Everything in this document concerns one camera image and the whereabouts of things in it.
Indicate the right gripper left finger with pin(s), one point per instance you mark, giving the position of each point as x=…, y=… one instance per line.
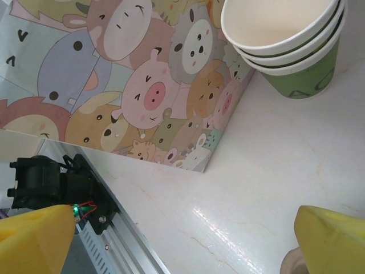
x=31, y=239

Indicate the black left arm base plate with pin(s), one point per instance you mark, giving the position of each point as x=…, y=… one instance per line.
x=102, y=205

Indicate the white paper gift bag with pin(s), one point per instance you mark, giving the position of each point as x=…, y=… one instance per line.
x=142, y=85

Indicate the black controller board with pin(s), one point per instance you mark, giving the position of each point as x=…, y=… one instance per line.
x=85, y=209

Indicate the aluminium mounting rail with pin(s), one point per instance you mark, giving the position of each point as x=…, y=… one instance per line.
x=128, y=237

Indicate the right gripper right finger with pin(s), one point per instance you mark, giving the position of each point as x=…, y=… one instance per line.
x=333, y=242

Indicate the stack of paper cups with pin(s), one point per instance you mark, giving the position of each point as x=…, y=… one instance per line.
x=271, y=25

